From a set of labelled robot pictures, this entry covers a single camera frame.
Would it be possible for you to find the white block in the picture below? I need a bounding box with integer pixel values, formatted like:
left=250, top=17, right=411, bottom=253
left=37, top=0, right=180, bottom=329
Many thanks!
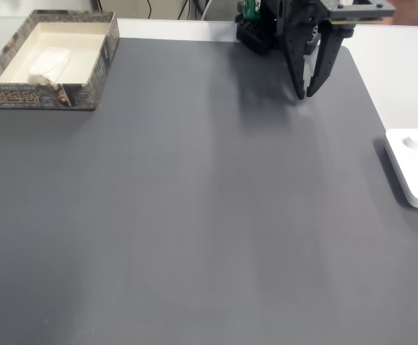
left=27, top=46, right=72, bottom=86

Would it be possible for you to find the stone print cardboard box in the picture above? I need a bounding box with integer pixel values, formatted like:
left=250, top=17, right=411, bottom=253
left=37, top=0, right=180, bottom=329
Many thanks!
left=0, top=9, right=121, bottom=111

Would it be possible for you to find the green circuit board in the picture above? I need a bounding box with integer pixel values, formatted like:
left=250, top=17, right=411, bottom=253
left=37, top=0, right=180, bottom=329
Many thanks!
left=242, top=0, right=261, bottom=19

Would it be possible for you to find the white tray with round hollows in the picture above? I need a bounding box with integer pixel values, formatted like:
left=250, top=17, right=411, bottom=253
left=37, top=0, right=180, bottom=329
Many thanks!
left=384, top=128, right=418, bottom=210

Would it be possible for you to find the grey table mat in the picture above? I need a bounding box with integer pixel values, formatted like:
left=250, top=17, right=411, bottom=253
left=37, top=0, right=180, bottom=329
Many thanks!
left=0, top=35, right=418, bottom=345

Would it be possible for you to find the black gripper camera mount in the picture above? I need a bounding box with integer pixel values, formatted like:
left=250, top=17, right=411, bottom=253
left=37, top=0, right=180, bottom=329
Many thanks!
left=318, top=0, right=396, bottom=25

